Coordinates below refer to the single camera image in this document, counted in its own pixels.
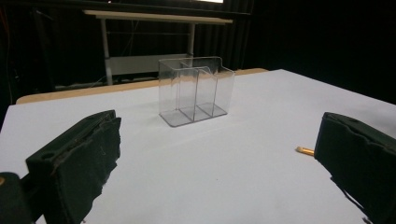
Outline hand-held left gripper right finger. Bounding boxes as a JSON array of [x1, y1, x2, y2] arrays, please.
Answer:
[[314, 111, 396, 224]]

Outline black curtain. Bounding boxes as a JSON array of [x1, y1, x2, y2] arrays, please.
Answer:
[[0, 0, 396, 105]]

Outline white sheet table cover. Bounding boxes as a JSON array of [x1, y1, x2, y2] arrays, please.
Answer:
[[0, 68, 396, 224]]

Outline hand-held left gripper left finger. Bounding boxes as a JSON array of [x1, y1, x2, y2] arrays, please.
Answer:
[[26, 109, 122, 224]]

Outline clear acrylic divided organizer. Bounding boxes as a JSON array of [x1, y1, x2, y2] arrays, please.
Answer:
[[158, 56, 236, 128]]

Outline white-framed desk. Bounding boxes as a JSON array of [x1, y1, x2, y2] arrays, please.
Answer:
[[83, 9, 233, 87]]

